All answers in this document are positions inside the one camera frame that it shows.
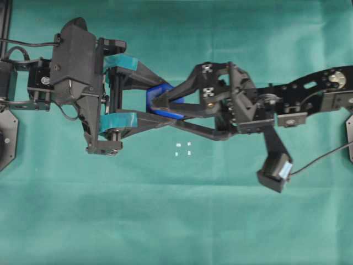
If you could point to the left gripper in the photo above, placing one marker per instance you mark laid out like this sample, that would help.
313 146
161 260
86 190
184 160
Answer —
105 122

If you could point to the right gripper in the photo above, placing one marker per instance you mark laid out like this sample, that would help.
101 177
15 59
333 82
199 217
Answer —
229 103

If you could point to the blue block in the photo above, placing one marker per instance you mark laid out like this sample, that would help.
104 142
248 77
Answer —
156 102

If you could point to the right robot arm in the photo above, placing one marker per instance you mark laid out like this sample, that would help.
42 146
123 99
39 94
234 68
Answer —
322 91

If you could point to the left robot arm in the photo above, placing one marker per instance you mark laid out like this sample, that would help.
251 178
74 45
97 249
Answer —
25 84

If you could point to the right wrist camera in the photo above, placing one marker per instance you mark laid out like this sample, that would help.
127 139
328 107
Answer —
276 169

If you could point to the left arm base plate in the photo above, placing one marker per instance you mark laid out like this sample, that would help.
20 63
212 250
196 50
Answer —
8 138

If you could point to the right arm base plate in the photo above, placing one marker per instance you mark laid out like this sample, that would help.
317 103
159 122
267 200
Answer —
349 131

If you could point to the black frame post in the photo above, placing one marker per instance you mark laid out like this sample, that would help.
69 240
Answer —
6 12

